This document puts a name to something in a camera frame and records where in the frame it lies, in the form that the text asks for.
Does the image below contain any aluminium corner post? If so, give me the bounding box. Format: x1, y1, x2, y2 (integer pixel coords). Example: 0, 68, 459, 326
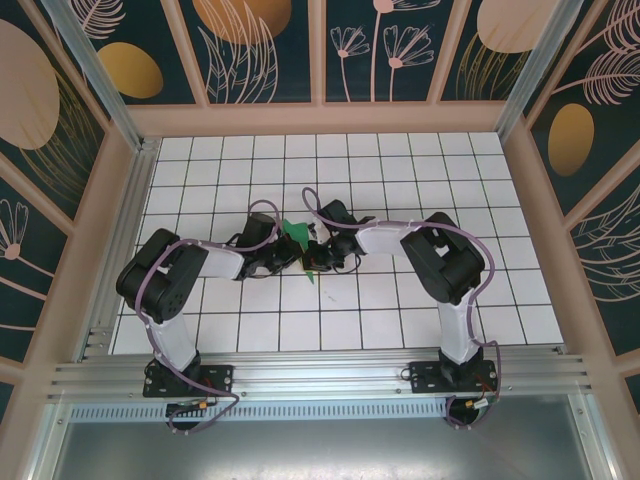
42, 0, 147, 151
496, 0, 585, 146

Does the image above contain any green square paper sheet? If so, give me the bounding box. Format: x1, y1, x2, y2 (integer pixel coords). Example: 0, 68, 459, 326
281, 218, 317, 286

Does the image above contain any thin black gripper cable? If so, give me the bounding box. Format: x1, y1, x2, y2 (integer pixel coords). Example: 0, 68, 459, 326
334, 252, 364, 275

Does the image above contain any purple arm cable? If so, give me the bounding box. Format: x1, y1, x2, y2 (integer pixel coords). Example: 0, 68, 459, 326
302, 187, 504, 432
135, 199, 281, 436

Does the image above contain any aluminium side rail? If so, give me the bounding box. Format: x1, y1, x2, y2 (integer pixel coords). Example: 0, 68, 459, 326
77, 138, 162, 364

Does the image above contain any slotted grey cable duct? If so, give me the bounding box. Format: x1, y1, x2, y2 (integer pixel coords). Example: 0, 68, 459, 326
69, 402, 449, 422

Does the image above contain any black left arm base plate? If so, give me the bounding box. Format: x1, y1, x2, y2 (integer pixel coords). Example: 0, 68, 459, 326
143, 363, 235, 399

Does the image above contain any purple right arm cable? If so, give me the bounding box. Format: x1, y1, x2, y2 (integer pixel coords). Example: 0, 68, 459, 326
302, 187, 504, 432

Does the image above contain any grey metal sheet panel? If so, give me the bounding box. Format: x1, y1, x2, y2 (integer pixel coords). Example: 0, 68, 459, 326
29, 394, 619, 480

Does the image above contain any long aluminium mounting rail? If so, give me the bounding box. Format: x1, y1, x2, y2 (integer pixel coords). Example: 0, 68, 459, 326
47, 349, 597, 405

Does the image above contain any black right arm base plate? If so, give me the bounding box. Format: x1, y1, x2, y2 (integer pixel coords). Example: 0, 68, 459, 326
408, 359, 500, 395

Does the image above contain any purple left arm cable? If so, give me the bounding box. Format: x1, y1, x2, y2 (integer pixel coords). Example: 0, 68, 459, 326
135, 199, 281, 436

